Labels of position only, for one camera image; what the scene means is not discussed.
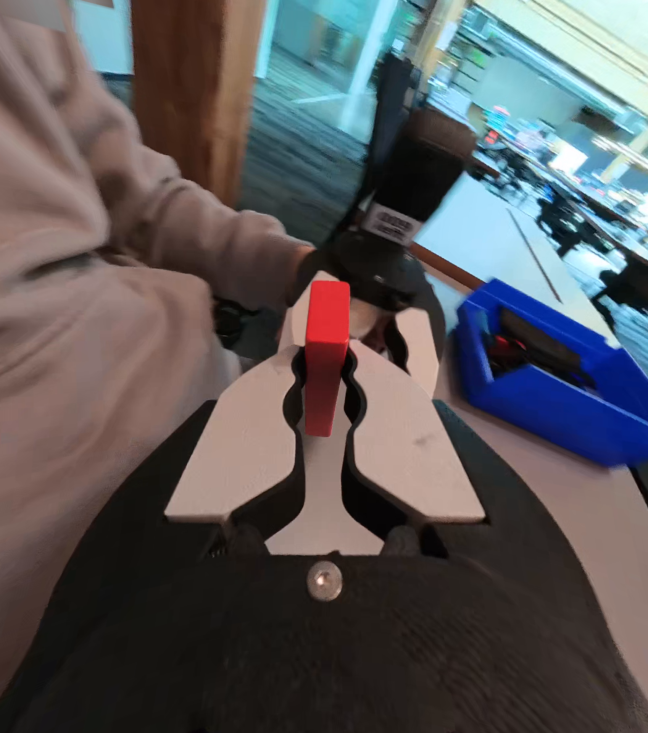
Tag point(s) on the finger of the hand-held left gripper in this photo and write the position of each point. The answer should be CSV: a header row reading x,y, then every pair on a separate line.
x,y
421,343
296,326

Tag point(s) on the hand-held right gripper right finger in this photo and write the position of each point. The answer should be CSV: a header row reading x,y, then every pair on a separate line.
x,y
415,452

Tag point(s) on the blue plastic bin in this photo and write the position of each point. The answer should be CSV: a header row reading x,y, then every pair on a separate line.
x,y
558,424

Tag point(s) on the person's beige sweatshirt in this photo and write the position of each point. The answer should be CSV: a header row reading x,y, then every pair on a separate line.
x,y
26,401

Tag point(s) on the black office chair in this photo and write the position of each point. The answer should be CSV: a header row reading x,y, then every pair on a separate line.
x,y
392,103

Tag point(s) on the person's left forearm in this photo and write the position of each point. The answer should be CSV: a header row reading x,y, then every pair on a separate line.
x,y
204,246

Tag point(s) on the row of background tables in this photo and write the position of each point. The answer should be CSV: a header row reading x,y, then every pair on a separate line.
x,y
633,246

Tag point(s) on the wooden post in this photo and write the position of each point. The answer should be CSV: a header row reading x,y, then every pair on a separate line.
x,y
186,86

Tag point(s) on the grey desk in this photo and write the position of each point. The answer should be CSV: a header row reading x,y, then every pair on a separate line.
x,y
558,515

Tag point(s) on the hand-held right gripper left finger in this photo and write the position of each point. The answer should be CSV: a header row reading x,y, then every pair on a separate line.
x,y
238,452

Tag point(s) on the red wooden block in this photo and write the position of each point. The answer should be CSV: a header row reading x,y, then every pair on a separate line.
x,y
327,355

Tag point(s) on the white table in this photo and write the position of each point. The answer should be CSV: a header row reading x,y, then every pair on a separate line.
x,y
484,240

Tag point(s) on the red tool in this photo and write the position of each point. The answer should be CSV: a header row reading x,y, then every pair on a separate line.
x,y
504,346

